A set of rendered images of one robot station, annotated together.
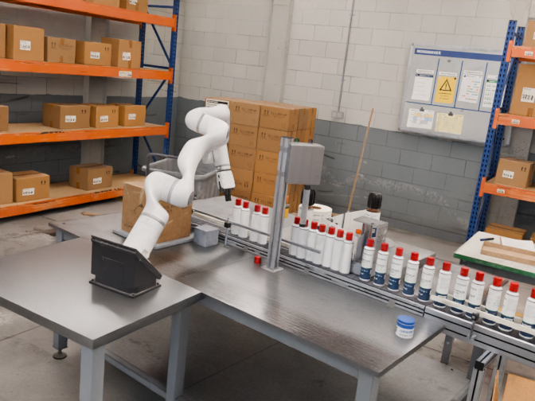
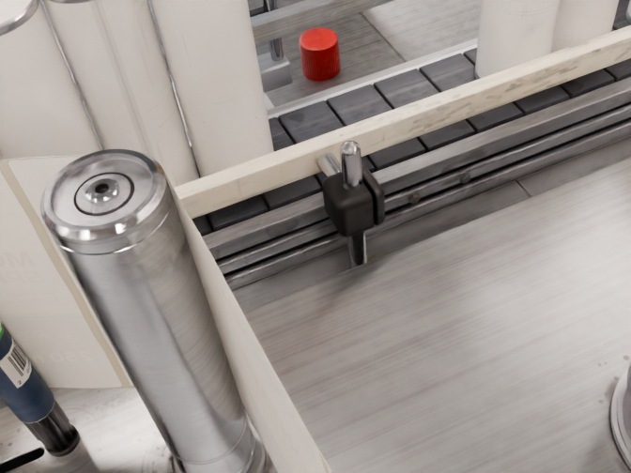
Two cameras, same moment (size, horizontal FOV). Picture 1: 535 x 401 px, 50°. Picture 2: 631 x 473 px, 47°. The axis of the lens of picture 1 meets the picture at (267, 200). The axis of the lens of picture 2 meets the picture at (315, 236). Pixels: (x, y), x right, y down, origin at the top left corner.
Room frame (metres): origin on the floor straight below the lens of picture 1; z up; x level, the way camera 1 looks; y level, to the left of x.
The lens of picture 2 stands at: (3.10, -0.44, 1.21)
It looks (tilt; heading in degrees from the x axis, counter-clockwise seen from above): 48 degrees down; 125
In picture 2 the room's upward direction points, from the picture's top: 8 degrees counter-clockwise
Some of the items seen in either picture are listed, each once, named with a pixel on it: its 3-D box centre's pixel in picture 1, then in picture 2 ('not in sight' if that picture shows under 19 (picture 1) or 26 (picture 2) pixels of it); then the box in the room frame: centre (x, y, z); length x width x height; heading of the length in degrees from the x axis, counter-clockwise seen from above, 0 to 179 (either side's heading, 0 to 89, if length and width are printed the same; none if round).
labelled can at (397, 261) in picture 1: (396, 269); not in sight; (2.50, -0.62, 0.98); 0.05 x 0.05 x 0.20
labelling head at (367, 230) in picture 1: (365, 247); not in sight; (2.71, -0.51, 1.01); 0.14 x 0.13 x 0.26; 52
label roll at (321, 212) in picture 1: (314, 219); not in sight; (3.36, -0.29, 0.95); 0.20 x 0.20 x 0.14
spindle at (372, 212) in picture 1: (372, 216); not in sight; (3.26, -0.62, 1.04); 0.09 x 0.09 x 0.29
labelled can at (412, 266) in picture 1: (411, 274); not in sight; (2.46, -0.68, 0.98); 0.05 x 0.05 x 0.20
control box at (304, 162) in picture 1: (302, 163); not in sight; (2.76, -0.15, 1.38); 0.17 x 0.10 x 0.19; 108
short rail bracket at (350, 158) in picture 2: not in sight; (356, 217); (2.95, -0.18, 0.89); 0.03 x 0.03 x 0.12; 52
